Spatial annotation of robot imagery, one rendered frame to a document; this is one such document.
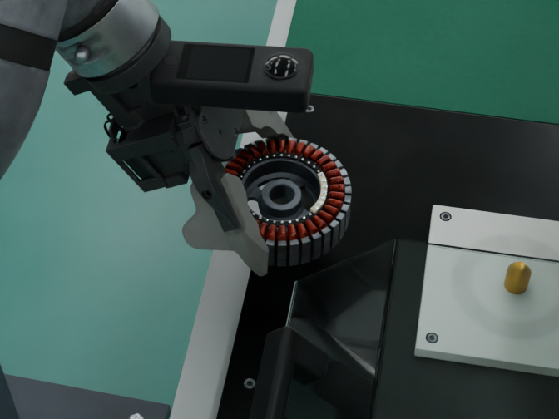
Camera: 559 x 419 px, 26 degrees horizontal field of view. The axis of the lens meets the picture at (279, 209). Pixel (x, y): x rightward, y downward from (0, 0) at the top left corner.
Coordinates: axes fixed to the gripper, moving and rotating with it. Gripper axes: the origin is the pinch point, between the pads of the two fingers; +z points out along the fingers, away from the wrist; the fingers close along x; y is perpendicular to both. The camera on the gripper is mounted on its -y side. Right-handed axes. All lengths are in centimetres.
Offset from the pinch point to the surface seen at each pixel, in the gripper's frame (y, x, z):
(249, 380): 3.7, 13.1, 4.9
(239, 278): 7.5, 2.1, 5.4
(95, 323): 74, -37, 53
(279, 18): 9.3, -30.7, 4.4
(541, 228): -15.7, -5.1, 15.3
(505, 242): -13.2, -3.1, 13.8
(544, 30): -13.9, -33.3, 18.1
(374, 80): -0.1, -23.4, 9.7
